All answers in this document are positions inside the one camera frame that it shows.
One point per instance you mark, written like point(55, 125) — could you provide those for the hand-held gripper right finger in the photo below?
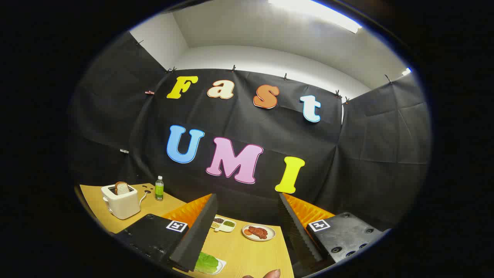
point(295, 227)

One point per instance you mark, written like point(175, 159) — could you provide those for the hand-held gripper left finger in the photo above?
point(197, 231)

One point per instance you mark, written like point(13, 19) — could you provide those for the round beige plate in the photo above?
point(271, 233)

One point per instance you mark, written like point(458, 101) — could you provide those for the white divided dish with beans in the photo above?
point(224, 225)

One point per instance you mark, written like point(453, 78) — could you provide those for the green lettuce leaf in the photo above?
point(206, 262)

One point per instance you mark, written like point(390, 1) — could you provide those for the red meat slices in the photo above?
point(257, 232)

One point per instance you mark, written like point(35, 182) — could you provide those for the white plate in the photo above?
point(221, 265)

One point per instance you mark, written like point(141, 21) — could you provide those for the green label plastic bottle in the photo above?
point(159, 191)

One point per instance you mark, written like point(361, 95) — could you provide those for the white toaster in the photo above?
point(122, 206)

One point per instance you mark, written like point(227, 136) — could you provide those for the brown bread slice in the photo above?
point(122, 188)

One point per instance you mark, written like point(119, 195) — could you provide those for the black backdrop cloth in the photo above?
point(270, 131)

